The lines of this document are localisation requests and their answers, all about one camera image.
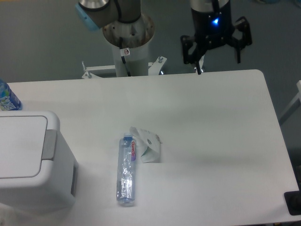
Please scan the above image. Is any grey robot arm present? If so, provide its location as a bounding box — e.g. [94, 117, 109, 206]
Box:
[75, 0, 252, 77]

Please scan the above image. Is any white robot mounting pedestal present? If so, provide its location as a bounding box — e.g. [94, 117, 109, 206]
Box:
[82, 14, 167, 79]

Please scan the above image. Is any clear empty plastic bottle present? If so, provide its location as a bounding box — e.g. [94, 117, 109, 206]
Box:
[116, 133, 136, 207]

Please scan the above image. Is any white trash can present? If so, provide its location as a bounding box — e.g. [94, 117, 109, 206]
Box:
[0, 111, 79, 210]

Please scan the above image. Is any black clamp at table edge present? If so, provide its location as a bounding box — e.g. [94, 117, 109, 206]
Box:
[284, 191, 301, 216]

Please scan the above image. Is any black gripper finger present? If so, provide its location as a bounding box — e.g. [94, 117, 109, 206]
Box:
[180, 35, 205, 75]
[232, 16, 253, 64]

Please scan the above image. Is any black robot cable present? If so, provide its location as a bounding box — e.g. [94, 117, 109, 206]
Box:
[119, 36, 132, 77]

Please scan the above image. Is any blue labelled drink bottle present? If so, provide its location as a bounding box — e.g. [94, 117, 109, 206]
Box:
[0, 80, 23, 111]

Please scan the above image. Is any white frame at right edge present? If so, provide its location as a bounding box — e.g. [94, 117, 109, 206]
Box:
[278, 81, 301, 126]

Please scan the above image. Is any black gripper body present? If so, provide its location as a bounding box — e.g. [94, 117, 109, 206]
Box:
[191, 5, 235, 50]

